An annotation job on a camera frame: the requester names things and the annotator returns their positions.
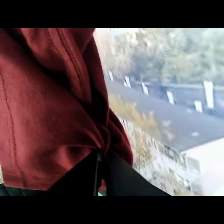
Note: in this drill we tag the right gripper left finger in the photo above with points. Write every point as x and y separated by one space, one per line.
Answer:
78 178

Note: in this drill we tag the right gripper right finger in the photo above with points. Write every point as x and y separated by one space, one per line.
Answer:
126 181

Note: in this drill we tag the dark red garment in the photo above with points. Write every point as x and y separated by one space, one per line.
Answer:
50 110

